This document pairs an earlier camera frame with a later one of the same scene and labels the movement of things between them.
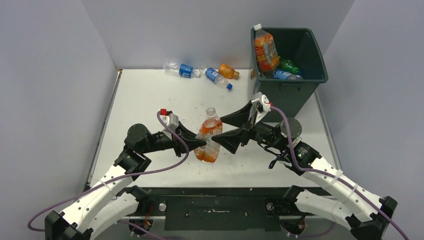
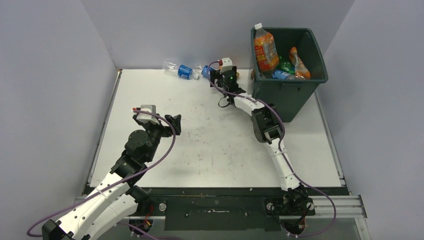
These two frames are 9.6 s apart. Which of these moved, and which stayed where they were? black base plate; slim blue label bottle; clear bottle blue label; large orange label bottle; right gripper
Moved: right gripper
Stayed: clear bottle blue label; slim blue label bottle; black base plate; large orange label bottle
